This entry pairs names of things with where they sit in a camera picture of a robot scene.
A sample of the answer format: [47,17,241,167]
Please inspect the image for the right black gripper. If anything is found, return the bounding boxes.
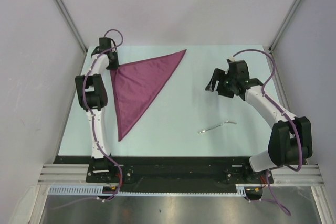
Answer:
[205,68,236,98]

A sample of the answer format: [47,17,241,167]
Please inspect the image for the silver metal fork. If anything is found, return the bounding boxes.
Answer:
[198,121,237,134]

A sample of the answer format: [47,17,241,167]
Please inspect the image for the purple cloth napkin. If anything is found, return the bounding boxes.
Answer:
[110,49,187,142]

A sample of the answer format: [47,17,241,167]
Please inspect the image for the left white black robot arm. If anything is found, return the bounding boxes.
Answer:
[75,37,118,183]

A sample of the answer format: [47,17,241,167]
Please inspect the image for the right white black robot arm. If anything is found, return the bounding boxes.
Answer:
[205,60,312,183]

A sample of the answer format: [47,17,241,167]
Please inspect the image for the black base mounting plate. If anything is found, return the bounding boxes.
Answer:
[54,156,274,194]

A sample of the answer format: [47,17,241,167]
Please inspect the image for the light blue cable duct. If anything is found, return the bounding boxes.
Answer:
[48,184,263,196]

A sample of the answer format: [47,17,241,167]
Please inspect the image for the aluminium rail frame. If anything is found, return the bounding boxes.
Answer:
[38,164,324,186]

